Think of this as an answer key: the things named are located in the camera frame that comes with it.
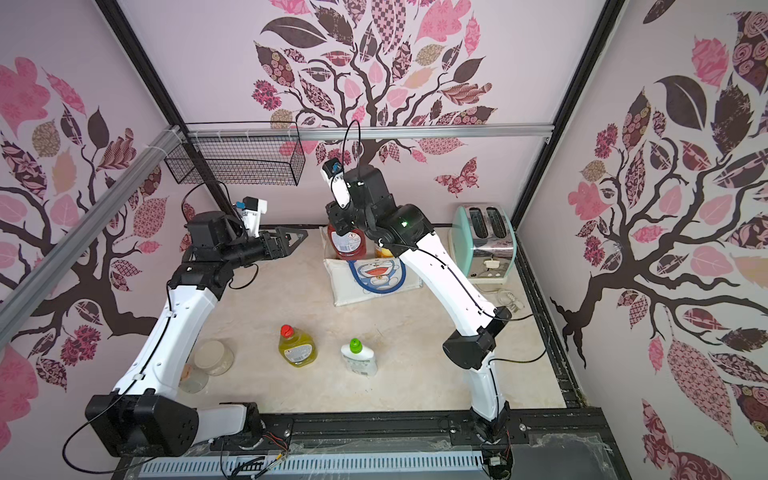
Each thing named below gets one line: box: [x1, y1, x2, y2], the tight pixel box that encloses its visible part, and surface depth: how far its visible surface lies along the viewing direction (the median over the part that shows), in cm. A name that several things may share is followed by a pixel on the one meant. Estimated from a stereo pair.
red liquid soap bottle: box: [327, 223, 367, 261], surface depth 77 cm
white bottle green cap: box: [340, 338, 377, 377], surface depth 75 cm
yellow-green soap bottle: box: [278, 324, 318, 368], surface depth 79 cm
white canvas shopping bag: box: [319, 226, 423, 307], surface depth 94 cm
